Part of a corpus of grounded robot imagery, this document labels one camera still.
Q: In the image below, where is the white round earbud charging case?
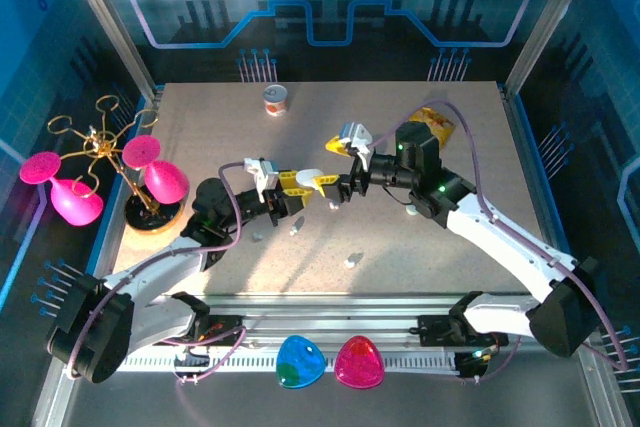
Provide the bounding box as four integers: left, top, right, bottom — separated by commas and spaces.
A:
294, 167, 326, 189

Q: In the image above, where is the yellow snack packet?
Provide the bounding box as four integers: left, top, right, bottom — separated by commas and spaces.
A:
407, 106, 457, 151

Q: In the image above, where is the pink plastic goblet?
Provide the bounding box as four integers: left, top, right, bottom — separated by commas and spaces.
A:
18, 151, 105, 227
121, 134, 191, 206

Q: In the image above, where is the small tin can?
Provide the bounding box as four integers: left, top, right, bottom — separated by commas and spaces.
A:
263, 85, 290, 119

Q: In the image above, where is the blue triangular button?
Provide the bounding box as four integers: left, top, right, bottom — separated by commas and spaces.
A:
276, 334, 326, 389

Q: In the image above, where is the pink triangular button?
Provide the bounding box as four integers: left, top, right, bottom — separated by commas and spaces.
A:
333, 335, 386, 391

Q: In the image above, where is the gold wire glass rack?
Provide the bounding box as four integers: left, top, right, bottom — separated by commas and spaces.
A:
47, 94, 186, 234

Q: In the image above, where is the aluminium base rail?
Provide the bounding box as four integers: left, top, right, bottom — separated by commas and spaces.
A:
149, 291, 599, 351

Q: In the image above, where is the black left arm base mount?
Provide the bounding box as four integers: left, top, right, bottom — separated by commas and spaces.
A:
152, 314, 246, 348

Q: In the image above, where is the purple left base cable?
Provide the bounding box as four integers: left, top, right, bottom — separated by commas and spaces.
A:
162, 324, 249, 427

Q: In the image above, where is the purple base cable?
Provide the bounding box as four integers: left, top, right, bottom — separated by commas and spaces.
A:
457, 341, 521, 383
162, 324, 249, 427

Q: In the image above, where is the white slotted cable duct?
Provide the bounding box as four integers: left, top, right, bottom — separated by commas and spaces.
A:
79, 349, 501, 373

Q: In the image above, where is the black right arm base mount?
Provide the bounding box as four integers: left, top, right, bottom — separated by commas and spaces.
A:
417, 314, 481, 348

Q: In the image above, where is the aluminium frame post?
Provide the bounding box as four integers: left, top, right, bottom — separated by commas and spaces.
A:
502, 0, 604, 93
54, 0, 164, 101

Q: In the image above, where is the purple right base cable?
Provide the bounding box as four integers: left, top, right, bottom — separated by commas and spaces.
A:
457, 341, 521, 383

